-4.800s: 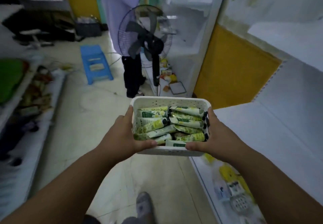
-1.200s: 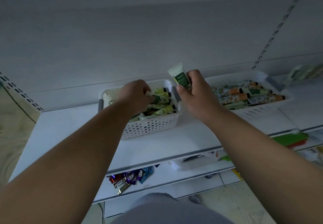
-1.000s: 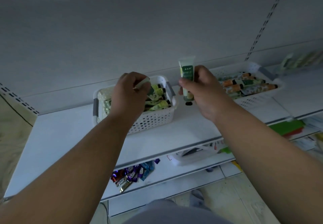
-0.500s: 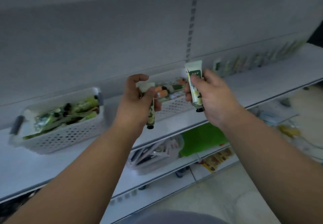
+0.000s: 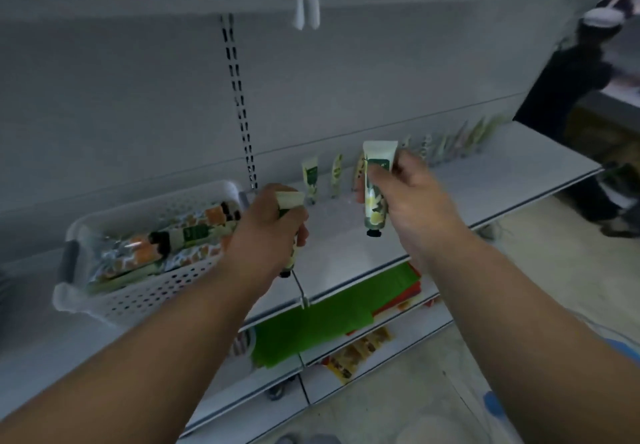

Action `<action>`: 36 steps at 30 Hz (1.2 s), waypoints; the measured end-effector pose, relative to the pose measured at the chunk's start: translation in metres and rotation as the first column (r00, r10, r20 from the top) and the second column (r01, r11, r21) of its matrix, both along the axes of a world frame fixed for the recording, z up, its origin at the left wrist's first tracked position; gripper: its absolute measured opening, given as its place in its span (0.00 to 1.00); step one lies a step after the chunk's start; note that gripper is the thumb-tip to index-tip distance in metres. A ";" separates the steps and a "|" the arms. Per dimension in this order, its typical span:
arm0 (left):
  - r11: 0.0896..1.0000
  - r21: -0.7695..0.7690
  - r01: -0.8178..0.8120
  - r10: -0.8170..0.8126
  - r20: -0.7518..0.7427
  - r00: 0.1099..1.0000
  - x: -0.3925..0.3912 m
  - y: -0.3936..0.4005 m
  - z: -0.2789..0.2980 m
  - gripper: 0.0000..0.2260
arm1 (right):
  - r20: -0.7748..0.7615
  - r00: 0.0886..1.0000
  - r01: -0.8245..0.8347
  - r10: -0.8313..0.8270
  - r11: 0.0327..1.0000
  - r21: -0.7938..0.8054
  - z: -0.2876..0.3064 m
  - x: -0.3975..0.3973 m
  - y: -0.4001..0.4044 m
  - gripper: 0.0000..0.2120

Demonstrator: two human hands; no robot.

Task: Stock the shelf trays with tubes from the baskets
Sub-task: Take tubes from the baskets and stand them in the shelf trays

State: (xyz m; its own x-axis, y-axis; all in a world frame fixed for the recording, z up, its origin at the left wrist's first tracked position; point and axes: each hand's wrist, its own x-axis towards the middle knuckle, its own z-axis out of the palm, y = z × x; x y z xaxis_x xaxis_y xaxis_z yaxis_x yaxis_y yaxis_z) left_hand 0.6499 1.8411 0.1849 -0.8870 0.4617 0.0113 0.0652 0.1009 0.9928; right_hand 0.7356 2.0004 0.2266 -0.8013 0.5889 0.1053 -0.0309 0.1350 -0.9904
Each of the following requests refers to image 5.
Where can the stack of green packets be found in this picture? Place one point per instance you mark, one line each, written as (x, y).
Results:
(330, 318)

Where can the white green hand cream tube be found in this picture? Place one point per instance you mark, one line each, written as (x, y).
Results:
(290, 201)

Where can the yellow patterned packets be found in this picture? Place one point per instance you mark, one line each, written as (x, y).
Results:
(357, 353)

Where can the person's left fingers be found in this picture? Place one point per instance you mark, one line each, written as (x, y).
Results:
(301, 228)

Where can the person's left hand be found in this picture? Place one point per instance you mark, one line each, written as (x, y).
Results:
(260, 238)

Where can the white perforated plastic basket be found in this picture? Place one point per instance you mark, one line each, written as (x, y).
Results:
(150, 298)

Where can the slotted metal shelf upright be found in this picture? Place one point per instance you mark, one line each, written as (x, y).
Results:
(240, 108)

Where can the person's right forearm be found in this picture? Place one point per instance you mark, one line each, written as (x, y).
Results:
(525, 338)

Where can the white floral hand cream tube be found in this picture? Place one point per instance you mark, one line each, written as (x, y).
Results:
(376, 206)

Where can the person's right hand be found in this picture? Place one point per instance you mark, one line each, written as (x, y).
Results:
(425, 208)

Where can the person's left forearm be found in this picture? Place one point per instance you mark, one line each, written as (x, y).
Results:
(140, 358)

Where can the stack of red packets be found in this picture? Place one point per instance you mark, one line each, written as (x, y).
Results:
(410, 294)

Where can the pile of tubes in basket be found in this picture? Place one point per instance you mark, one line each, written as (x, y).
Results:
(165, 246)

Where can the person's right thumb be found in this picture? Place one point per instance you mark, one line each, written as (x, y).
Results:
(382, 174)

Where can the white cap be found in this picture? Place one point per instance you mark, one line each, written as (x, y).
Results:
(602, 17)

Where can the row of standing cream tubes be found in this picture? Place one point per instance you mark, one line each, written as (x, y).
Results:
(311, 178)

